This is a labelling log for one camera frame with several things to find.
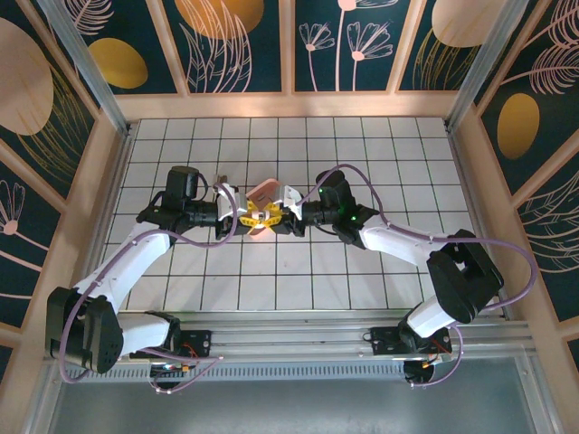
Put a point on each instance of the pink plastic tray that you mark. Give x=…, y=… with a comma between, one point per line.
x=264, y=192

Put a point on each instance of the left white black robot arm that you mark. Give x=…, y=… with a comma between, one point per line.
x=135, y=257

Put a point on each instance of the grey metal sheet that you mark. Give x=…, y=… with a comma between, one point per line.
x=289, y=407

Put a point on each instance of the aluminium side rail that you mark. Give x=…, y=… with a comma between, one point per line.
x=467, y=181
x=117, y=181

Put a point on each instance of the aluminium mounting rail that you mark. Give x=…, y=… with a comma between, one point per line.
x=289, y=336

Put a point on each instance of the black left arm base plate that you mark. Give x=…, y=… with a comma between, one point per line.
x=199, y=341

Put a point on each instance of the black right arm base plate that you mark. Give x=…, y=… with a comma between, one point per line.
x=384, y=341

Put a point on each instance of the aluminium frame post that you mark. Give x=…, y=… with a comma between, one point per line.
x=488, y=59
x=90, y=72

